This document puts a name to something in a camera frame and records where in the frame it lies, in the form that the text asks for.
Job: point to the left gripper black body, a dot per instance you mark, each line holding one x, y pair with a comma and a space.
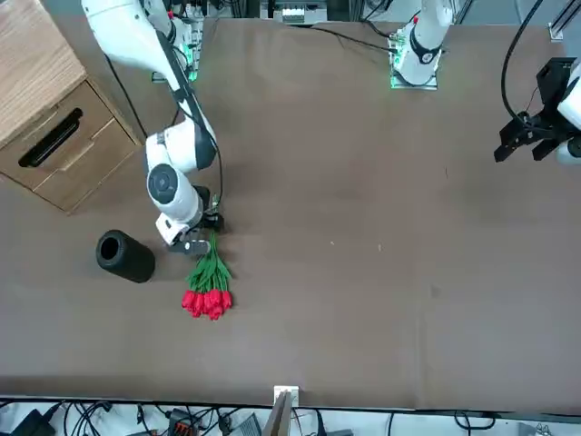
551, 86

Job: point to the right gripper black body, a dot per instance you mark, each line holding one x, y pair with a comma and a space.
206, 200

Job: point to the red tulip bouquet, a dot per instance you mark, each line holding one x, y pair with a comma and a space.
206, 300

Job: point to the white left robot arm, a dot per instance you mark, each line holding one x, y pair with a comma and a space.
424, 45

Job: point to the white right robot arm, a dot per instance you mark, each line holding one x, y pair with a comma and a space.
177, 200

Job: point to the black ribbed vase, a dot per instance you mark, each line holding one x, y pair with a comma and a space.
134, 265

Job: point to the orange and black device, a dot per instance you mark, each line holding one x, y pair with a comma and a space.
181, 427

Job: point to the grey power strip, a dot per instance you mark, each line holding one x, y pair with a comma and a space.
292, 16

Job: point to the wooden drawer box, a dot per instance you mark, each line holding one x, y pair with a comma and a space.
36, 68

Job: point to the black power adapter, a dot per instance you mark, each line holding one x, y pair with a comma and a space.
32, 422

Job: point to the short aluminium rail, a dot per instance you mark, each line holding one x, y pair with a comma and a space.
557, 27

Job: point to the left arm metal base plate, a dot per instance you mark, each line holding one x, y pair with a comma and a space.
410, 86

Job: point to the white table bracket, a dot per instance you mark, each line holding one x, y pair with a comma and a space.
295, 393

